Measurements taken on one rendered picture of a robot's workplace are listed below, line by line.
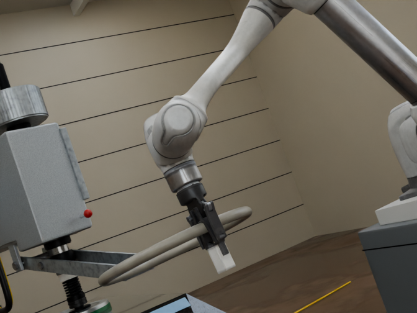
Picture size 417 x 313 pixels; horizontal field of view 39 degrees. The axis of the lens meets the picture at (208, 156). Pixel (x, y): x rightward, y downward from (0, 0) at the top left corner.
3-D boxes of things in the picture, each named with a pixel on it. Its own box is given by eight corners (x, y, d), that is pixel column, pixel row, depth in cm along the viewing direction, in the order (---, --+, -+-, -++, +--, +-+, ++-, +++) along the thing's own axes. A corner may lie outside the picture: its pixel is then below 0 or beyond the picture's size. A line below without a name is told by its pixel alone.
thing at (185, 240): (72, 303, 174) (67, 294, 174) (190, 251, 208) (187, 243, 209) (161, 250, 140) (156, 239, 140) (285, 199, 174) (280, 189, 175)
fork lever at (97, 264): (11, 272, 232) (8, 259, 231) (54, 256, 245) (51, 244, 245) (116, 285, 183) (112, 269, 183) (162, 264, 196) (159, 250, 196)
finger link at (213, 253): (208, 249, 155) (206, 249, 155) (219, 274, 153) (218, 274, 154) (217, 244, 156) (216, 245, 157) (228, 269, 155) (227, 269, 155)
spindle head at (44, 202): (3, 266, 233) (-32, 159, 235) (52, 249, 248) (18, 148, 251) (44, 251, 207) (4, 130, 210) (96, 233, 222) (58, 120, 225)
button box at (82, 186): (74, 204, 227) (49, 134, 229) (79, 202, 229) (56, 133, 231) (84, 199, 222) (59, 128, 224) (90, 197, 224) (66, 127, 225)
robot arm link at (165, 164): (159, 180, 161) (162, 168, 149) (135, 130, 164) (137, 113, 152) (194, 164, 164) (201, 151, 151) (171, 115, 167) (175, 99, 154)
